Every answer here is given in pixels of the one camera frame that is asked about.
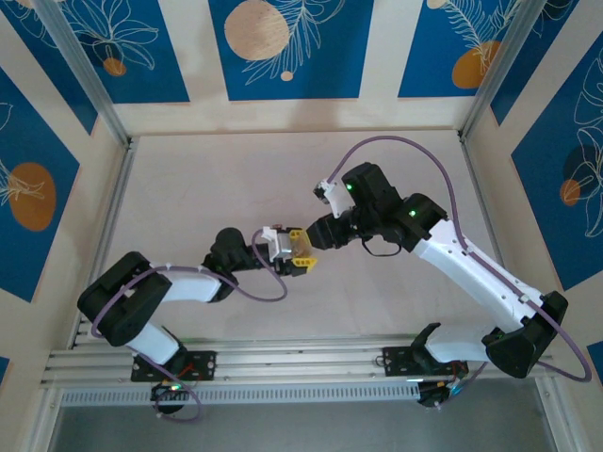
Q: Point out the clear glass pill jar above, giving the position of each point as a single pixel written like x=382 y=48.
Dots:
x=301 y=247

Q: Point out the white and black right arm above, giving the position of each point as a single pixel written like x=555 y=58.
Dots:
x=471 y=268

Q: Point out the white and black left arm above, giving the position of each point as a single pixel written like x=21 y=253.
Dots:
x=188 y=287

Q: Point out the small electronics board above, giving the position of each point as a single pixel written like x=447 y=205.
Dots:
x=435 y=395
x=167 y=391

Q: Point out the aluminium base rail beam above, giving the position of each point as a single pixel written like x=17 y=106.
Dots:
x=301 y=362

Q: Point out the aluminium side rail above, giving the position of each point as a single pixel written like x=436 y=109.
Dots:
x=109 y=226
x=477 y=188

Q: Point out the aluminium frame post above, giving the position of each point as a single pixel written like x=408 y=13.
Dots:
x=499 y=66
x=80 y=70

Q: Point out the aluminium frame leg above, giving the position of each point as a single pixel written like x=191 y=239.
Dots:
x=551 y=414
x=44 y=419

